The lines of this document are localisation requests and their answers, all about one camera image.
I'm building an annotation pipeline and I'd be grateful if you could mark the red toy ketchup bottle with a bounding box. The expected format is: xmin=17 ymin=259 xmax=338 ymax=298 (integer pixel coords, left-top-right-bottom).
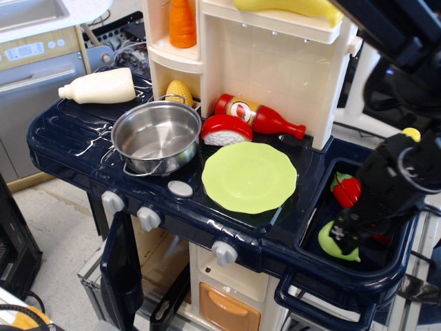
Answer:
xmin=214 ymin=94 xmax=306 ymax=140

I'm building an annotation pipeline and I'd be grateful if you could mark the grey stove knob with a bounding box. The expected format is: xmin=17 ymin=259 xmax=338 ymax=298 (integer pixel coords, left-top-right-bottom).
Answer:
xmin=136 ymin=207 xmax=161 ymax=232
xmin=211 ymin=241 xmax=238 ymax=267
xmin=101 ymin=190 xmax=125 ymax=215

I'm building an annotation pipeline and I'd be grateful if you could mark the red toy chili pepper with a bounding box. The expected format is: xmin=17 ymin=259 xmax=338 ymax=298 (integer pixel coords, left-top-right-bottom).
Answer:
xmin=330 ymin=172 xmax=392 ymax=247

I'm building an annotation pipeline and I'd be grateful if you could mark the grey oval button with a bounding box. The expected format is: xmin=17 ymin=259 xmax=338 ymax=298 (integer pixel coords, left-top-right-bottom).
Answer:
xmin=167 ymin=181 xmax=193 ymax=198

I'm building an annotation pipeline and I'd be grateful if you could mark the stainless steel pot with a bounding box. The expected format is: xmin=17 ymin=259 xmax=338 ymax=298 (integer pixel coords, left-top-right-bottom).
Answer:
xmin=111 ymin=100 xmax=202 ymax=177

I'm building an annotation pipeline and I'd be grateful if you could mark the orange toy drawer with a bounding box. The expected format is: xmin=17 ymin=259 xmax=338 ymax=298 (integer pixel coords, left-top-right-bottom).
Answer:
xmin=199 ymin=283 xmax=261 ymax=331

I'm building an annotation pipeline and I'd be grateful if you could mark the yellow toy banana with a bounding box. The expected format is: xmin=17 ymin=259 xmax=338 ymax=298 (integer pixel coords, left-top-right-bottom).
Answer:
xmin=234 ymin=0 xmax=344 ymax=27

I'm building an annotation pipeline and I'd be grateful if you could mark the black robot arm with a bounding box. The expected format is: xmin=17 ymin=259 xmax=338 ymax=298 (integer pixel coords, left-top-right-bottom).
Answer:
xmin=329 ymin=1 xmax=440 ymax=255

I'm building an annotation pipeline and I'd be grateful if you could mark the grey yellow toy faucet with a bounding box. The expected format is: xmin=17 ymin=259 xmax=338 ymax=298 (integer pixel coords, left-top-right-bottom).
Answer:
xmin=401 ymin=128 xmax=421 ymax=143

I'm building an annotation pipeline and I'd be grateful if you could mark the white toy mayonnaise bottle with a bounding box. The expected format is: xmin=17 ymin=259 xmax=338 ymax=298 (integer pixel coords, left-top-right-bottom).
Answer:
xmin=58 ymin=68 xmax=136 ymax=104

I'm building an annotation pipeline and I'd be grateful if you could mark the navy open oven door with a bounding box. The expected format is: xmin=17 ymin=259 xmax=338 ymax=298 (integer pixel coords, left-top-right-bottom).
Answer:
xmin=100 ymin=212 xmax=143 ymax=330

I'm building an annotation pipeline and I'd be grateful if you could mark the light green plastic plate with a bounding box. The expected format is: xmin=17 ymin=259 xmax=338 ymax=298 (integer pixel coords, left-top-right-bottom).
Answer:
xmin=201 ymin=142 xmax=298 ymax=214

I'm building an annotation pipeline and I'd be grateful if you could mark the grey toy dishwasher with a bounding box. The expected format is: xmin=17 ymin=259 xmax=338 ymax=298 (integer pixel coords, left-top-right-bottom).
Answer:
xmin=1 ymin=26 xmax=87 ymax=182

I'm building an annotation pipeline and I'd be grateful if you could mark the cream toy kitchen shelf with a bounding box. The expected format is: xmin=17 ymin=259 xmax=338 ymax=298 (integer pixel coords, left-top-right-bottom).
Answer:
xmin=143 ymin=1 xmax=362 ymax=150

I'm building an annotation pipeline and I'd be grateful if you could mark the orange toy carrot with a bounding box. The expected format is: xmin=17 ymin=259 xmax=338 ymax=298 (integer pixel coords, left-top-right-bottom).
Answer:
xmin=169 ymin=0 xmax=197 ymax=48

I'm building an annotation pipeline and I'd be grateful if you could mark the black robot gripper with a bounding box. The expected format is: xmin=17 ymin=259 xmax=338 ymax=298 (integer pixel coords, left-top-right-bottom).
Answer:
xmin=329 ymin=129 xmax=440 ymax=255

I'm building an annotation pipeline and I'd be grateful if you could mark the grey stove knob middle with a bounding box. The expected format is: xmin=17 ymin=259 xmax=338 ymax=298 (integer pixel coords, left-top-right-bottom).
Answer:
xmin=136 ymin=207 xmax=161 ymax=232

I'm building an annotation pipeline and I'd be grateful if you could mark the grey stove knob left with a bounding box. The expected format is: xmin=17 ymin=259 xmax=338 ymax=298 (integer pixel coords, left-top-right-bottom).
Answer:
xmin=101 ymin=190 xmax=125 ymax=215

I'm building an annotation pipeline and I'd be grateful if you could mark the grey stove knob right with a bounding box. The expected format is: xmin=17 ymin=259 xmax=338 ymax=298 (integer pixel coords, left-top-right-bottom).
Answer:
xmin=211 ymin=241 xmax=238 ymax=267

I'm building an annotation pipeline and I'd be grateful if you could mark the green toy pear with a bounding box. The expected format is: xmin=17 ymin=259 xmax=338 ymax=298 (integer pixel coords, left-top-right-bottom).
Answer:
xmin=318 ymin=221 xmax=361 ymax=263

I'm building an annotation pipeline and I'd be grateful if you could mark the navy toy kitchen counter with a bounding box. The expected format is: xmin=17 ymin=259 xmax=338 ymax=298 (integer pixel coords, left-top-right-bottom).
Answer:
xmin=27 ymin=76 xmax=418 ymax=330

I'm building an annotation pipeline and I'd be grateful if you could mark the red white toy sushi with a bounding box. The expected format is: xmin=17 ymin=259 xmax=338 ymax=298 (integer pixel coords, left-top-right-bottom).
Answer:
xmin=201 ymin=114 xmax=254 ymax=146

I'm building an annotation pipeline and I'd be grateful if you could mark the yellow toy corn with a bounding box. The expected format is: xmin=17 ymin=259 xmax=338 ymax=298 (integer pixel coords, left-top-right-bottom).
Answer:
xmin=165 ymin=79 xmax=194 ymax=107

